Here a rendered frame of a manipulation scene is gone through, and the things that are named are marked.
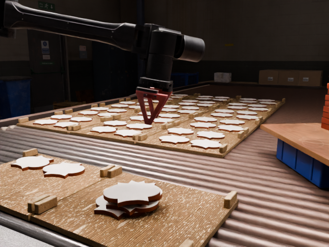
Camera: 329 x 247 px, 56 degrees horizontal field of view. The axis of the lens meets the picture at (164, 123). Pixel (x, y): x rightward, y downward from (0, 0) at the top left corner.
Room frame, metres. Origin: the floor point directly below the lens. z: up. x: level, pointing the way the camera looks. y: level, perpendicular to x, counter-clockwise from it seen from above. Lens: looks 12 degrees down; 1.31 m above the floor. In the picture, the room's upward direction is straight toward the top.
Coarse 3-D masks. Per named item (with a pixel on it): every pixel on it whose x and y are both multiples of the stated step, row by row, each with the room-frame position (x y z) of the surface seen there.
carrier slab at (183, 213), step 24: (96, 192) 0.83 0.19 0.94; (168, 192) 0.83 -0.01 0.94; (192, 192) 0.83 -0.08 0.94; (48, 216) 0.69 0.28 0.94; (72, 216) 0.69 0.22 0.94; (96, 216) 0.69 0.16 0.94; (144, 216) 0.69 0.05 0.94; (168, 216) 0.69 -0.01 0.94; (192, 216) 0.69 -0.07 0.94; (216, 216) 0.69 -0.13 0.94; (96, 240) 0.59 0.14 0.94; (120, 240) 0.59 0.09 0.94; (144, 240) 0.59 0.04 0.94; (168, 240) 0.59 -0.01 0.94; (192, 240) 0.59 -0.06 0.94
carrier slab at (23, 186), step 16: (64, 160) 1.11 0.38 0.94; (0, 176) 0.95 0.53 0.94; (16, 176) 0.95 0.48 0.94; (32, 176) 0.95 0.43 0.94; (80, 176) 0.95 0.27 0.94; (96, 176) 0.95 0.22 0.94; (0, 192) 0.83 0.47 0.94; (16, 192) 0.83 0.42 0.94; (32, 192) 0.83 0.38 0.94; (48, 192) 0.83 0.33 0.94; (64, 192) 0.83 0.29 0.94; (0, 208) 0.75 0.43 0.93; (16, 208) 0.73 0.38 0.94
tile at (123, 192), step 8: (120, 184) 0.77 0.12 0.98; (128, 184) 0.77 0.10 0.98; (136, 184) 0.77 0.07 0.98; (144, 184) 0.77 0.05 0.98; (104, 192) 0.72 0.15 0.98; (112, 192) 0.72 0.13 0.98; (120, 192) 0.72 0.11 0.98; (128, 192) 0.72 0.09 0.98; (136, 192) 0.72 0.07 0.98; (144, 192) 0.72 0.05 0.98; (152, 192) 0.72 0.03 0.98; (112, 200) 0.69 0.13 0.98; (120, 200) 0.68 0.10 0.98; (128, 200) 0.68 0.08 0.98; (136, 200) 0.68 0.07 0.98; (144, 200) 0.68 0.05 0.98
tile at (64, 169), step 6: (48, 168) 0.99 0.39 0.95; (54, 168) 0.99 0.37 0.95; (60, 168) 0.99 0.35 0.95; (66, 168) 0.99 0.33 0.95; (72, 168) 0.99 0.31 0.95; (78, 168) 0.99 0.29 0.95; (84, 168) 0.99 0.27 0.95; (48, 174) 0.94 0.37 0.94; (54, 174) 0.94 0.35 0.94; (60, 174) 0.94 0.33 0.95; (66, 174) 0.94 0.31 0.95; (72, 174) 0.95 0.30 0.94; (78, 174) 0.96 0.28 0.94
